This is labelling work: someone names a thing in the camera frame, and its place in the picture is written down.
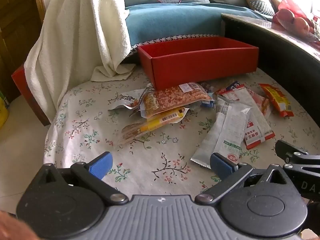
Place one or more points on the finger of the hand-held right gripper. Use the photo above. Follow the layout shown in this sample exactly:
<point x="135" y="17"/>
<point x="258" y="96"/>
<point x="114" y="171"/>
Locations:
<point x="295" y="156"/>

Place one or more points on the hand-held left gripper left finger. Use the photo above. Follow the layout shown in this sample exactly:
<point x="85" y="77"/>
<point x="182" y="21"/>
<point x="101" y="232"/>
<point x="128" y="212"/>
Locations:
<point x="102" y="164"/>

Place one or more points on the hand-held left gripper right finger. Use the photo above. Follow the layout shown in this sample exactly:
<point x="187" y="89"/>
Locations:
<point x="221" y="167"/>

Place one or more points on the long silver white snack packet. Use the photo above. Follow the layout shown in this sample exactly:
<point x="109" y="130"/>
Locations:
<point x="225" y="132"/>

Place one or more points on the white red snack packet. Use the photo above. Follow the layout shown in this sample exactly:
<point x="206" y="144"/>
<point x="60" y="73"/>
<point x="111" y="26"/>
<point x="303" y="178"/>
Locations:
<point x="260" y="132"/>

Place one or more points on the red yellow snack packet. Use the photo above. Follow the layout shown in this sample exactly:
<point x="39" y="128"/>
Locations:
<point x="277" y="100"/>

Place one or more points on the orange clear snack packet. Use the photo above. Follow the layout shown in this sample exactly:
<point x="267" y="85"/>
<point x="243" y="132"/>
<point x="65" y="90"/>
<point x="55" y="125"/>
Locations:
<point x="180" y="97"/>

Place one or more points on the dark snack packet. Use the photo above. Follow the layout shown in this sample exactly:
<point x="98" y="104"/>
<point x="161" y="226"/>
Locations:
<point x="207" y="86"/>

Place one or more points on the red cardboard box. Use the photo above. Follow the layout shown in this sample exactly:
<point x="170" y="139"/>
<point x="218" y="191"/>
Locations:
<point x="200" y="66"/>

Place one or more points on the person's left hand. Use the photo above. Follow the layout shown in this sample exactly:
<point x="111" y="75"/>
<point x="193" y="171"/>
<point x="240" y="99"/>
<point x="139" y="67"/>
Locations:
<point x="10" y="227"/>

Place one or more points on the floral cloth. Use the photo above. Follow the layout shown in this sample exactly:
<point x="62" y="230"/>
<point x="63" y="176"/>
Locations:
<point x="160" y="155"/>

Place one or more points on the yellow striped clear snack packet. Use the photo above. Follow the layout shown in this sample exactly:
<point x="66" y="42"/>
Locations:
<point x="150" y="126"/>

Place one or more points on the pink snack packet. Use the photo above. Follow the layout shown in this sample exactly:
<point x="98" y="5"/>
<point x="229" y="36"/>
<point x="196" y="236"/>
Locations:
<point x="261" y="103"/>

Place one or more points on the crumpled silver snack packet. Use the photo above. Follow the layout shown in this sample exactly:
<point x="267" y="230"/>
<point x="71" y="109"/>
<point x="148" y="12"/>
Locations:
<point x="123" y="100"/>

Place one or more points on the white packet with blue logo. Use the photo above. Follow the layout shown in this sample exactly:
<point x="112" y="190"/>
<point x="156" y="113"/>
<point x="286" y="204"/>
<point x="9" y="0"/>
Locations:
<point x="236" y="90"/>

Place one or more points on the dark coffee table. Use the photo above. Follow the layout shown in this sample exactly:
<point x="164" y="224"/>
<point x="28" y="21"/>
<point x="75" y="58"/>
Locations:
<point x="282" y="55"/>

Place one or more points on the yellow bag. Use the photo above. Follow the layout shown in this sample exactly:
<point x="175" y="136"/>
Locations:
<point x="3" y="113"/>

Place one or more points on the white towel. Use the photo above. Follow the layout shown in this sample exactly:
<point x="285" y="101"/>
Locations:
<point x="75" y="37"/>

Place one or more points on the red apple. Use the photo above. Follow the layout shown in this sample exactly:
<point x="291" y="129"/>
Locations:
<point x="284" y="15"/>
<point x="301" y="25"/>

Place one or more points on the red plastic bag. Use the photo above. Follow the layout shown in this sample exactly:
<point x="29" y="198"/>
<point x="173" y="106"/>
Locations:
<point x="295" y="12"/>

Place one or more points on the blue sofa blanket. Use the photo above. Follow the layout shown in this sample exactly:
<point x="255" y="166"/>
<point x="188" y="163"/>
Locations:
<point x="175" y="22"/>

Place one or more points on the wooden cabinet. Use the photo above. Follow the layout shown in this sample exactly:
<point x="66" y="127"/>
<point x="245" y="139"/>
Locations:
<point x="17" y="30"/>

